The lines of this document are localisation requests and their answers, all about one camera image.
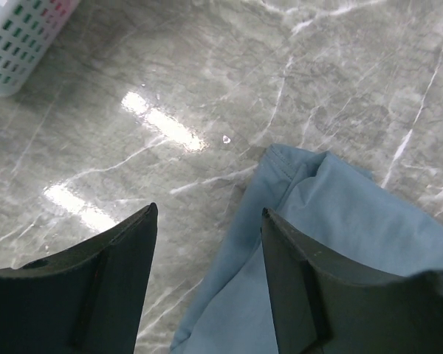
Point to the white plastic laundry basket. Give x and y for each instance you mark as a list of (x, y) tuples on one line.
[(27, 29)]

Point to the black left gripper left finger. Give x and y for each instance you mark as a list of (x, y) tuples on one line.
[(85, 299)]

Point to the grey-blue polo shirt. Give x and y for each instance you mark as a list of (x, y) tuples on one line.
[(325, 198)]

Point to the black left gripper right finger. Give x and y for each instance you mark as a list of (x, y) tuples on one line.
[(323, 302)]

